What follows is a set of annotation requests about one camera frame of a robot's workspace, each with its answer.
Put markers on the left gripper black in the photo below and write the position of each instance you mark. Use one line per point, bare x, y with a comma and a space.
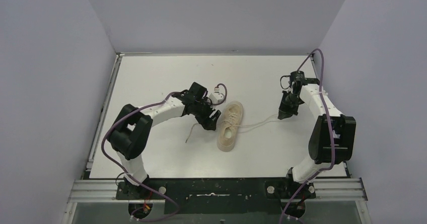
206, 119

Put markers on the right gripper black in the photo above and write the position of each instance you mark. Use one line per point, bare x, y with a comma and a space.
288, 103

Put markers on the cream shoelace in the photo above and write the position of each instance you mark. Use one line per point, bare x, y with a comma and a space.
271, 118

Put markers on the beige lace sneaker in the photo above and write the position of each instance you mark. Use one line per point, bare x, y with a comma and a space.
231, 120

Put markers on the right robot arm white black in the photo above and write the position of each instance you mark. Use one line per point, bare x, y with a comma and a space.
332, 138

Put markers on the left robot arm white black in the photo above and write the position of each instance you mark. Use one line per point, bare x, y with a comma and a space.
130, 131

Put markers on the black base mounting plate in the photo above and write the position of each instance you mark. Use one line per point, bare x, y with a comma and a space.
217, 195

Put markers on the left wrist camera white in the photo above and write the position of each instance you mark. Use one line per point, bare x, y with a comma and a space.
216, 98

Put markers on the aluminium frame rail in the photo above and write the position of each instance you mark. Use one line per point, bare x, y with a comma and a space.
267, 151

